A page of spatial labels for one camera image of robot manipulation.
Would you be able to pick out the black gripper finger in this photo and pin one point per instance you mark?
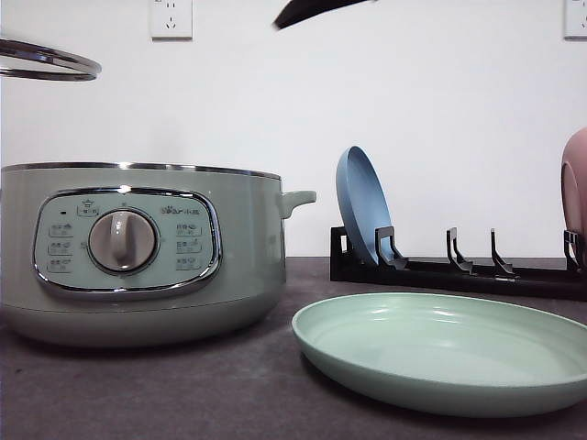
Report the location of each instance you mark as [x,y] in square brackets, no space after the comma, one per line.
[299,10]

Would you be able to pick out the glass steamer lid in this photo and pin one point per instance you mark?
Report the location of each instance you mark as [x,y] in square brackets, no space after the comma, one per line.
[15,48]

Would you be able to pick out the green plate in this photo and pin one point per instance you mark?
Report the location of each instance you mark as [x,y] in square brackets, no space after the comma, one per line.
[445,355]

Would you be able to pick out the blue plate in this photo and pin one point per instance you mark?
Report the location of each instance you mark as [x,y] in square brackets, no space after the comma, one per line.
[363,199]

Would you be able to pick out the green electric steamer pot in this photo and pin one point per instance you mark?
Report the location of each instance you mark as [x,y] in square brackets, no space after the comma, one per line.
[121,254]

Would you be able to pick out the pink plate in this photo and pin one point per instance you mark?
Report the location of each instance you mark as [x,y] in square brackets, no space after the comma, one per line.
[574,189]

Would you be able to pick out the black dish rack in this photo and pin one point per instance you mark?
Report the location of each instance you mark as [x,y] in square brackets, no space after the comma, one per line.
[348,264]

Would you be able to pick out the grey table mat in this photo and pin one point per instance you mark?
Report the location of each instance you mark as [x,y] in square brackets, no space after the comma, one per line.
[259,386]

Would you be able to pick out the white wall socket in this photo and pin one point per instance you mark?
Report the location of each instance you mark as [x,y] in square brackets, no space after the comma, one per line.
[572,22]
[171,20]

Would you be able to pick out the white wall socket right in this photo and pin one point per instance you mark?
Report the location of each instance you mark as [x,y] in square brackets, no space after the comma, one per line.
[572,22]

